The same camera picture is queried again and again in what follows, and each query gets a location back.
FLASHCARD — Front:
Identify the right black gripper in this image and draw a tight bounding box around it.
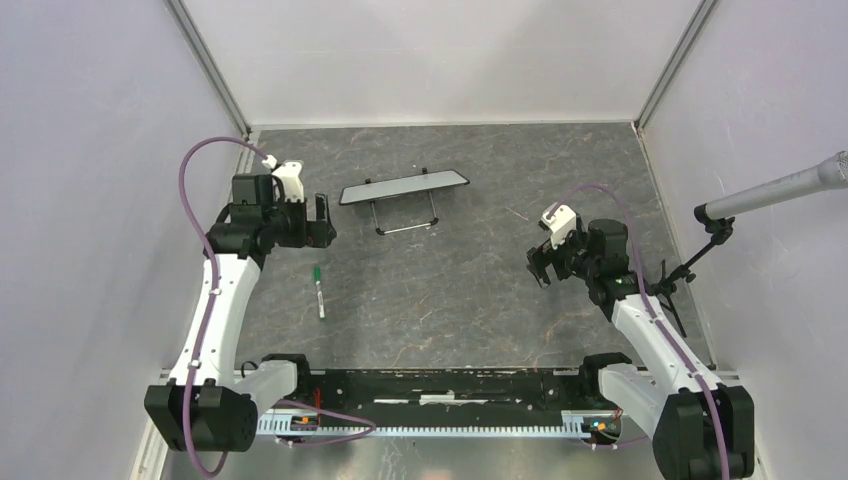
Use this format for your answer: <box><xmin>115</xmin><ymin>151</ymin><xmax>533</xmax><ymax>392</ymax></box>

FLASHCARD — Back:
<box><xmin>526</xmin><ymin>221</ymin><xmax>598</xmax><ymax>289</ymax></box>

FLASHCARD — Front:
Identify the green whiteboard marker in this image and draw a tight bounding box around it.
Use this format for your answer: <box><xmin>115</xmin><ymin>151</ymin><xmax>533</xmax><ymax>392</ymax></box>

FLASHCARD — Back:
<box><xmin>313</xmin><ymin>266</ymin><xmax>327</xmax><ymax>322</ymax></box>

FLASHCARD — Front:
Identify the small whiteboard with stand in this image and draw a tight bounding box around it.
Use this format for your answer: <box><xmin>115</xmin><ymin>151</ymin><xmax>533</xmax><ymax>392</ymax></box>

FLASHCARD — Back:
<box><xmin>339</xmin><ymin>167</ymin><xmax>471</xmax><ymax>236</ymax></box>

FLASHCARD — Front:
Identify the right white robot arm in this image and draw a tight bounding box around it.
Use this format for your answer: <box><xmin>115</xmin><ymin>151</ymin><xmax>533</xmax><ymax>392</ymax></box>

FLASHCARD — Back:
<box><xmin>527</xmin><ymin>211</ymin><xmax>756</xmax><ymax>479</ymax></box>

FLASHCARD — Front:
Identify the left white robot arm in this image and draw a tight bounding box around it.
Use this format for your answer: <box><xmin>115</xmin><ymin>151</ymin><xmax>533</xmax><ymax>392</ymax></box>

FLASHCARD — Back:
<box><xmin>144</xmin><ymin>174</ymin><xmax>337</xmax><ymax>453</ymax></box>

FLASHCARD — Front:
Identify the black microphone stand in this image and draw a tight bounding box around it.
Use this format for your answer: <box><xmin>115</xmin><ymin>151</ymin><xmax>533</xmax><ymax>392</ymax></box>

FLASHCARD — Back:
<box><xmin>649</xmin><ymin>217</ymin><xmax>735</xmax><ymax>338</ymax></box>

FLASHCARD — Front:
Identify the grey microphone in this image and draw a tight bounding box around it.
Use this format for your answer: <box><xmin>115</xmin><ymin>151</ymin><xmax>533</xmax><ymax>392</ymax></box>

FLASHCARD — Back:
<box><xmin>694</xmin><ymin>151</ymin><xmax>847</xmax><ymax>224</ymax></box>

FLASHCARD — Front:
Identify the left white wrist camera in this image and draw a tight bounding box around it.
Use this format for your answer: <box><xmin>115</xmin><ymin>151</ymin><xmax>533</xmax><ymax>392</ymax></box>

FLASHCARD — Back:
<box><xmin>261</xmin><ymin>155</ymin><xmax>305</xmax><ymax>203</ymax></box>

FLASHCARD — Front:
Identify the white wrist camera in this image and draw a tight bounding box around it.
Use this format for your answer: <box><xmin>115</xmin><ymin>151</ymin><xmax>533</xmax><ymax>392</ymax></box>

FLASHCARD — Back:
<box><xmin>261</xmin><ymin>155</ymin><xmax>305</xmax><ymax>203</ymax></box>
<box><xmin>540</xmin><ymin>204</ymin><xmax>579</xmax><ymax>249</ymax></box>

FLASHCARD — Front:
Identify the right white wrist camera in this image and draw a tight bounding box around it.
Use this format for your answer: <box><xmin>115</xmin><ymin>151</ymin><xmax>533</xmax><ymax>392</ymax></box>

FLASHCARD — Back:
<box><xmin>540</xmin><ymin>204</ymin><xmax>579</xmax><ymax>249</ymax></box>

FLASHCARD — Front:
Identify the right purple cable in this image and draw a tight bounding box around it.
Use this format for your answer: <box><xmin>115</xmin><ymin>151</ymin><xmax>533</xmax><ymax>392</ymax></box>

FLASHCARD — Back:
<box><xmin>544</xmin><ymin>183</ymin><xmax>731</xmax><ymax>480</ymax></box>

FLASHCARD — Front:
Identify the purple cable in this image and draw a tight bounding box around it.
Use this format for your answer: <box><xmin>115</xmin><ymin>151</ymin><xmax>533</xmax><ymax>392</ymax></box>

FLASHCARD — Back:
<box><xmin>544</xmin><ymin>183</ymin><xmax>731</xmax><ymax>480</ymax></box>
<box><xmin>178</xmin><ymin>136</ymin><xmax>378</xmax><ymax>478</ymax></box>

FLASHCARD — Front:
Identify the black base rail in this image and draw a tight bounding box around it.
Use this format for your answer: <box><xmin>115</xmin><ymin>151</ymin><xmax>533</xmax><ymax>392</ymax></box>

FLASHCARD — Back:
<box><xmin>288</xmin><ymin>368</ymin><xmax>617</xmax><ymax>429</ymax></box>

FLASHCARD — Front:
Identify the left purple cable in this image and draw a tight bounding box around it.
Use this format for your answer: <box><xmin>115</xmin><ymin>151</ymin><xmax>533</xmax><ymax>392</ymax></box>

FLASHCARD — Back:
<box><xmin>178</xmin><ymin>136</ymin><xmax>378</xmax><ymax>478</ymax></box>

